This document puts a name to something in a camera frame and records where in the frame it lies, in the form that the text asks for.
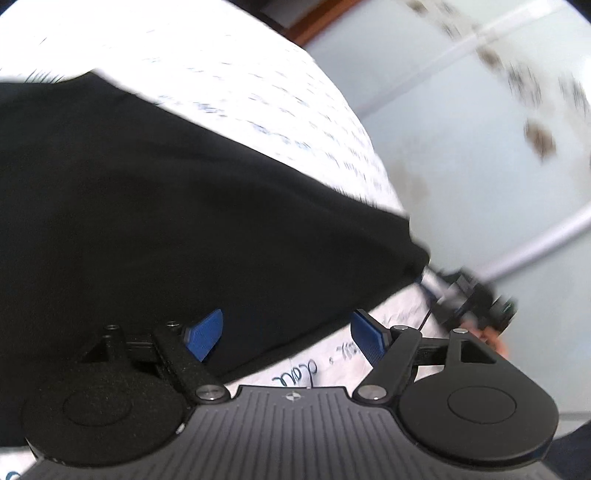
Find black pants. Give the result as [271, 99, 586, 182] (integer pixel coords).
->
[0, 73, 431, 384]

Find person hand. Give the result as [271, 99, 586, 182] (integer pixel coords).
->
[461, 322, 509, 359]

